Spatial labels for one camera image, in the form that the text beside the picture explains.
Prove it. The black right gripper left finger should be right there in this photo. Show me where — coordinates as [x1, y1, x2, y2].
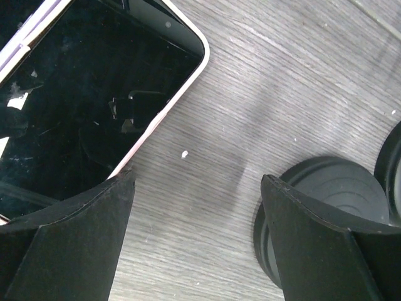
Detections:
[1, 172, 135, 300]

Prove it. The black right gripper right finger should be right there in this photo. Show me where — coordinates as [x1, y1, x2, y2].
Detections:
[261, 175, 400, 300]

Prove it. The black round-base phone stand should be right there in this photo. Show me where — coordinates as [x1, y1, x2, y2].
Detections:
[374, 123, 400, 226]

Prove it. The phone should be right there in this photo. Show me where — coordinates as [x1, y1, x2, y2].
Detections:
[1, 1, 73, 81]
[1, 1, 210, 224]

